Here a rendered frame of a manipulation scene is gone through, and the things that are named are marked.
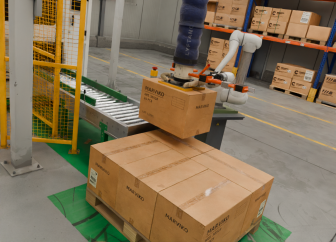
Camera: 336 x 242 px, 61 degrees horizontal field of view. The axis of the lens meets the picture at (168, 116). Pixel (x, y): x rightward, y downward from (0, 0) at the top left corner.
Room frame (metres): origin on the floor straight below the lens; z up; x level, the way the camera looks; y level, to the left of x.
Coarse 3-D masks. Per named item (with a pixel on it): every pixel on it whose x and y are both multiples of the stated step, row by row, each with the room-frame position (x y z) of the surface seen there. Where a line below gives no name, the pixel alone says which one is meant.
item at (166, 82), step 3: (159, 81) 2.62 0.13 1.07; (162, 81) 2.61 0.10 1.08; (165, 81) 2.61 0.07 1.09; (168, 81) 2.60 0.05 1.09; (165, 84) 2.57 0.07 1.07; (168, 84) 2.55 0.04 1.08; (171, 84) 2.53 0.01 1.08; (174, 84) 2.53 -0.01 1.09; (177, 84) 2.55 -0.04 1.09; (180, 84) 2.51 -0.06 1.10; (174, 87) 2.50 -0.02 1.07; (177, 87) 2.48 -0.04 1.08; (180, 87) 2.46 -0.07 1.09; (183, 87) 2.46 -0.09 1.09; (186, 87) 2.48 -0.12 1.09; (189, 87) 2.50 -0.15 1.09; (183, 90) 2.43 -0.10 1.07; (186, 90) 2.43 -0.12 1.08; (189, 90) 2.46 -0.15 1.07
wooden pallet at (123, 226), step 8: (88, 192) 2.14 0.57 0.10; (88, 200) 2.13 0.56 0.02; (96, 200) 2.08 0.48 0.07; (96, 208) 2.05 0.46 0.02; (104, 208) 2.06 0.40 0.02; (112, 208) 1.92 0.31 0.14; (104, 216) 1.97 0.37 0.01; (112, 216) 1.98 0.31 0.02; (120, 216) 1.85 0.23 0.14; (112, 224) 1.90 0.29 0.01; (120, 224) 1.90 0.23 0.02; (128, 224) 1.79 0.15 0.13; (256, 224) 2.10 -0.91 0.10; (120, 232) 1.84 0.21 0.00; (128, 232) 1.78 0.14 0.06; (136, 232) 1.73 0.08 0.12; (136, 240) 1.74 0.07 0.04; (144, 240) 1.77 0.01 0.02
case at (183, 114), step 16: (144, 80) 2.70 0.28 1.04; (144, 96) 2.68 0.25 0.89; (160, 96) 2.54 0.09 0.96; (176, 96) 2.42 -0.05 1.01; (192, 96) 2.35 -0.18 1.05; (208, 96) 2.53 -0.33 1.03; (144, 112) 2.66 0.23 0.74; (160, 112) 2.52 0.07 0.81; (176, 112) 2.40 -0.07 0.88; (192, 112) 2.38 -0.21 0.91; (208, 112) 2.56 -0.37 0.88; (176, 128) 2.37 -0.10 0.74; (192, 128) 2.41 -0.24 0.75; (208, 128) 2.60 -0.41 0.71
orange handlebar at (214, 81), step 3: (171, 69) 2.70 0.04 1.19; (195, 69) 2.86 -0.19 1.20; (192, 75) 2.53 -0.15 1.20; (195, 75) 2.51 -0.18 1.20; (198, 75) 2.50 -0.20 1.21; (210, 78) 2.46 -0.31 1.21; (213, 81) 2.39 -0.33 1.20; (216, 81) 2.37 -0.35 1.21; (219, 81) 2.36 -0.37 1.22; (228, 84) 2.30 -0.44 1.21; (231, 84) 2.32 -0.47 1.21; (246, 90) 2.21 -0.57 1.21
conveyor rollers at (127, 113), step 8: (64, 80) 4.08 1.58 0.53; (72, 80) 4.10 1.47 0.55; (88, 88) 3.88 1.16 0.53; (96, 96) 3.57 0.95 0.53; (104, 96) 3.57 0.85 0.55; (112, 96) 3.66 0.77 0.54; (96, 104) 3.25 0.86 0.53; (104, 104) 3.25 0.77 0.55; (112, 104) 3.33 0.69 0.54; (120, 104) 3.42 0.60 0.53; (128, 104) 3.42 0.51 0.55; (112, 112) 3.02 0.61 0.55; (120, 112) 3.09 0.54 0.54; (128, 112) 3.17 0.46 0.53; (136, 112) 3.17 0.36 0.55; (120, 120) 2.86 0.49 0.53; (128, 120) 2.86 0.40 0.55; (136, 120) 2.92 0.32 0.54; (144, 120) 3.01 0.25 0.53
